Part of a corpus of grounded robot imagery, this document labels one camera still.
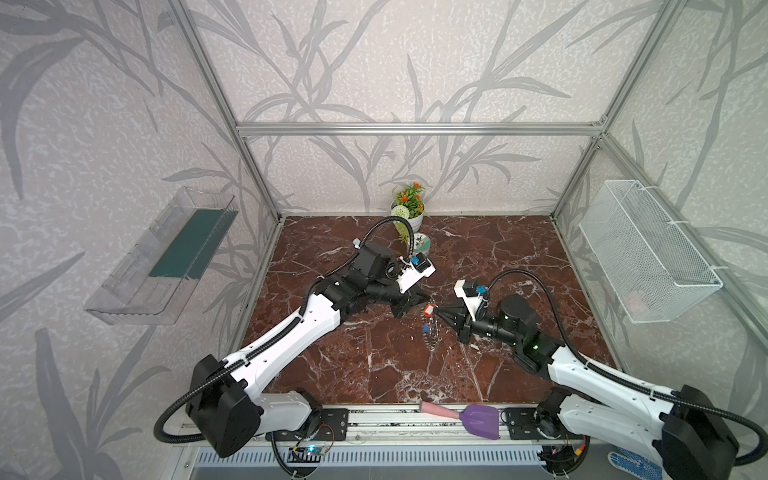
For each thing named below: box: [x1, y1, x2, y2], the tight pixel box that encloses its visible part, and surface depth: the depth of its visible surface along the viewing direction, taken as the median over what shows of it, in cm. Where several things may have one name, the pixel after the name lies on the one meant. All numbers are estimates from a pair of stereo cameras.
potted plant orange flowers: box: [390, 182, 432, 243], surface depth 107 cm
